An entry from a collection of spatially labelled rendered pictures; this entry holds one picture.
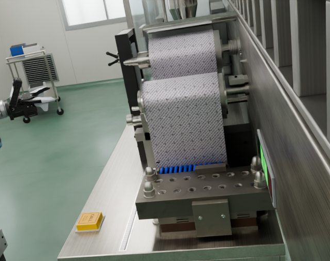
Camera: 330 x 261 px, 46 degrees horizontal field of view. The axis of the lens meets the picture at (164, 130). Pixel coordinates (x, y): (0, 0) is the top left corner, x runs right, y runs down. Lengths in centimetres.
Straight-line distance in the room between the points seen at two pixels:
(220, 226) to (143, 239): 24
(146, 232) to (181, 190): 18
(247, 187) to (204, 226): 16
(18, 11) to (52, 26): 62
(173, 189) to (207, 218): 14
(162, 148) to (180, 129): 9
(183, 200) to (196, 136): 23
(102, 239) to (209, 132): 47
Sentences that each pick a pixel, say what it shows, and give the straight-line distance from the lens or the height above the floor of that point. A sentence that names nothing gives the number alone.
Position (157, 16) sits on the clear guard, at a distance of 220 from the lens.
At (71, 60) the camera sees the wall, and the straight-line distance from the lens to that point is 727.
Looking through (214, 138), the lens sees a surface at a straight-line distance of 123.
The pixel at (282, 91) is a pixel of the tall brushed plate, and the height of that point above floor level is 144.
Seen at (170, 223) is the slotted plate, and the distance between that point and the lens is 118.
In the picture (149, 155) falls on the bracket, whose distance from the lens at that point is 137.
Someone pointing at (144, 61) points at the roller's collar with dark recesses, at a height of 133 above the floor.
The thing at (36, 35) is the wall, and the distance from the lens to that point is 741.
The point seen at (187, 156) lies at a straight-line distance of 126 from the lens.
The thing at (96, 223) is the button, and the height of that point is 92.
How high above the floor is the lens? 162
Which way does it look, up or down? 21 degrees down
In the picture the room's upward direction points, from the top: 10 degrees counter-clockwise
